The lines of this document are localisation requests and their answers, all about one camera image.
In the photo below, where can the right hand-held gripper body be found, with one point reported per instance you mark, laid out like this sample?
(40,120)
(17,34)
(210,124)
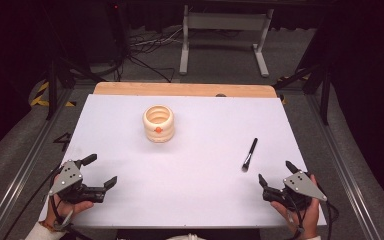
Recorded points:
(301,186)

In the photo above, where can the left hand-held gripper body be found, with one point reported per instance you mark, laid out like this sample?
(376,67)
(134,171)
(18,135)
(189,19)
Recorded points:
(67,176)

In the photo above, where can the black makeup brush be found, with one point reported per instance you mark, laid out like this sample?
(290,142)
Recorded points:
(250,154)

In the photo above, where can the cream ribbed holder cup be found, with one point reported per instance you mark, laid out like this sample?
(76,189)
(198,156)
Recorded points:
(159,126)

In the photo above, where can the person's right hand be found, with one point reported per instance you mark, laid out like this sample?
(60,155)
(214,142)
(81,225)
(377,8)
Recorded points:
(308,221)

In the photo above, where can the person's left hand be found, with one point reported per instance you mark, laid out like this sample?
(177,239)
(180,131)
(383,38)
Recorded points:
(60,211)

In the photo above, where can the white table sheet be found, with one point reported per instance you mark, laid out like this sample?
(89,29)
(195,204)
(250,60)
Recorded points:
(186,186)

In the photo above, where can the yellow black hazard tape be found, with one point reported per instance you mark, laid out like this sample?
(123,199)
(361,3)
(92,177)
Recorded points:
(41,96)
(285,80)

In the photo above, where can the black tripod stand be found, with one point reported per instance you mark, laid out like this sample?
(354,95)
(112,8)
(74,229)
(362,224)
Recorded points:
(323,86)
(55,86)

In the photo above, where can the black equipment tower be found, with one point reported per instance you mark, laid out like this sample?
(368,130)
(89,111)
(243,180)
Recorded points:
(118,30)

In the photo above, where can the white metal stand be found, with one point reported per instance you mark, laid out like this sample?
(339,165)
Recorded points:
(225,21)

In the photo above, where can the aluminium rail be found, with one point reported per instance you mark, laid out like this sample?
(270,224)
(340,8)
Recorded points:
(23,166)
(346,166)

